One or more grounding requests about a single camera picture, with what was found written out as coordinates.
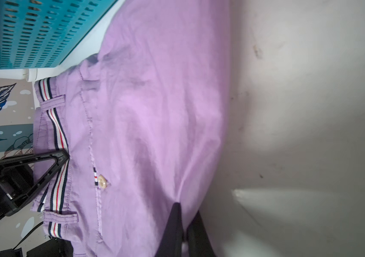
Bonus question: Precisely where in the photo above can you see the teal plastic basket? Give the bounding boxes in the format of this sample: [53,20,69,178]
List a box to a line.
[0,1,116,72]

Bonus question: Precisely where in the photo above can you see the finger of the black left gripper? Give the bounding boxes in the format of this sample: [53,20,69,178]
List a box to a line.
[0,149,69,220]

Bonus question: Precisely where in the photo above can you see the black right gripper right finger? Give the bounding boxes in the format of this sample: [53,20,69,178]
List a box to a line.
[187,212,216,257]

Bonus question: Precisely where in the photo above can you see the purple pants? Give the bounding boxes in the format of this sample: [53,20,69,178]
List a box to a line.
[32,1,230,257]

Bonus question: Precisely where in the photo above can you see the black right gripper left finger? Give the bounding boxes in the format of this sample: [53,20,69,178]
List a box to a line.
[155,203,183,257]

